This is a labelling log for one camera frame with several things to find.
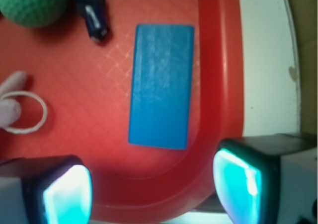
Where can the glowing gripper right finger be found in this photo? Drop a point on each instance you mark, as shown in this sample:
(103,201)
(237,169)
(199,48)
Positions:
(270,179)

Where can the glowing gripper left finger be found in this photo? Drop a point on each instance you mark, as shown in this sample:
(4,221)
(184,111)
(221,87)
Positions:
(45,190)

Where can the blue rectangular block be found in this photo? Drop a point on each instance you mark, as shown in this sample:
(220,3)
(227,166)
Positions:
(161,86)

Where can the red plastic tray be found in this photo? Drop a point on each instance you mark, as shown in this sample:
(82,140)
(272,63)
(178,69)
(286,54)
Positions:
(87,89)

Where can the green dimpled ball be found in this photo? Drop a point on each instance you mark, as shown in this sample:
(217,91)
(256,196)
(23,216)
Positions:
(33,13)

